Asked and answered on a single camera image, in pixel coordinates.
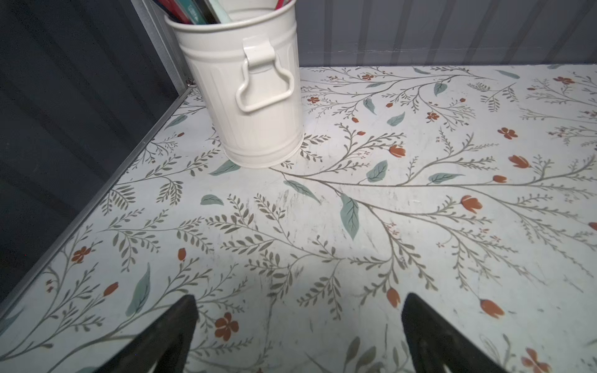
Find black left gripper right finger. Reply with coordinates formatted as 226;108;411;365
401;293;505;373

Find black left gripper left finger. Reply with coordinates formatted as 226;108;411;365
96;295;198;373

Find cream metal pen bucket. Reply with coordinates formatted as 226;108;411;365
168;1;304;169

